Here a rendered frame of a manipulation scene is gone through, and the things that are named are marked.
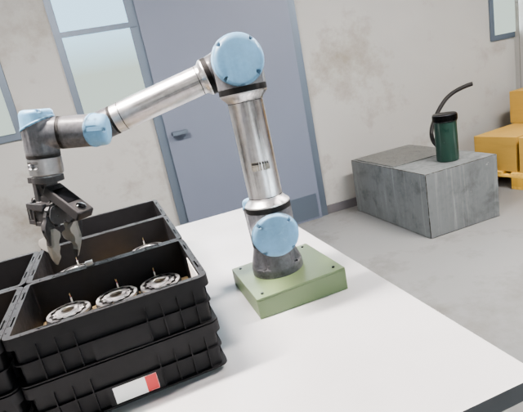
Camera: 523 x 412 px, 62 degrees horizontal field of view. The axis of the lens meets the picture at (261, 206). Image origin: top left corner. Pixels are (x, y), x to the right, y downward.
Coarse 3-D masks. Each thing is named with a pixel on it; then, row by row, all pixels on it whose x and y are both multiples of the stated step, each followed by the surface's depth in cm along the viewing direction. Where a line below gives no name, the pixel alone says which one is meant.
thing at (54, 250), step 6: (54, 234) 103; (42, 240) 105; (54, 240) 103; (42, 246) 105; (48, 246) 103; (54, 246) 103; (48, 252) 104; (54, 252) 104; (54, 258) 104; (60, 258) 106
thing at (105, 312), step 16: (176, 240) 118; (128, 256) 114; (192, 256) 104; (160, 288) 90; (176, 288) 90; (192, 288) 91; (16, 304) 96; (112, 304) 87; (128, 304) 87; (144, 304) 88; (16, 320) 89; (64, 320) 84; (80, 320) 84; (96, 320) 86; (16, 336) 81; (32, 336) 82; (48, 336) 83
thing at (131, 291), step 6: (120, 288) 112; (126, 288) 112; (132, 288) 110; (102, 294) 110; (126, 294) 107; (132, 294) 106; (96, 300) 107; (102, 300) 107; (108, 300) 106; (114, 300) 105; (120, 300) 105; (102, 306) 103
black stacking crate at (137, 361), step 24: (192, 336) 93; (216, 336) 97; (120, 360) 89; (144, 360) 92; (168, 360) 94; (192, 360) 95; (216, 360) 97; (48, 384) 85; (72, 384) 86; (96, 384) 89; (120, 384) 90; (168, 384) 94; (48, 408) 87; (72, 408) 88; (96, 408) 90
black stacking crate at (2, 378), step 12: (0, 300) 105; (0, 312) 106; (0, 324) 106; (0, 360) 82; (12, 360) 87; (0, 372) 82; (12, 372) 86; (0, 384) 83; (12, 384) 84; (0, 396) 82
